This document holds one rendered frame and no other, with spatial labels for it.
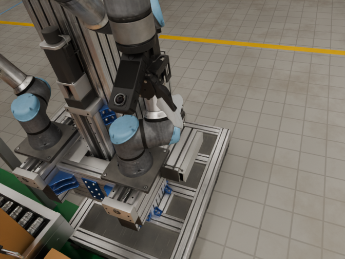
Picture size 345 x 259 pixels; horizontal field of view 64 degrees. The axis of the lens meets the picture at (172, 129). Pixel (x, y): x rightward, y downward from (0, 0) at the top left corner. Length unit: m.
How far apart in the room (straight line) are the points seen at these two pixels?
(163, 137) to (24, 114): 0.61
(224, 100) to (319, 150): 1.04
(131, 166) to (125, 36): 0.70
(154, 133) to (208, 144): 1.34
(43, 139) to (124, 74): 0.92
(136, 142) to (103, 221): 1.13
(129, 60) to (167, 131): 0.52
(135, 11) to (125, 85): 0.12
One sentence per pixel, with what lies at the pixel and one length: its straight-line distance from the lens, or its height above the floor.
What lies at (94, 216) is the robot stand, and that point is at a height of 0.21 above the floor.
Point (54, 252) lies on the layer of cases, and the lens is 1.70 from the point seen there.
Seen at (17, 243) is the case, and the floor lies 0.64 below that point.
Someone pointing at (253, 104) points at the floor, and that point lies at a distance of 2.99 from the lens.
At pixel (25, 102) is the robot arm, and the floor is 1.27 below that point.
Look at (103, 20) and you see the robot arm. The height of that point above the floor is 1.62.
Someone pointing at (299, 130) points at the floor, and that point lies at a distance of 2.80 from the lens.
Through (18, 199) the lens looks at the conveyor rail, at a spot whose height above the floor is 0.60.
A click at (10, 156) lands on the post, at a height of 0.68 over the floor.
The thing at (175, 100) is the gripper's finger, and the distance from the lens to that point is 0.58.
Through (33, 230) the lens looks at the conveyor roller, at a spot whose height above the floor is 0.54.
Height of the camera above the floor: 1.95
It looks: 45 degrees down
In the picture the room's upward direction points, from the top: 9 degrees counter-clockwise
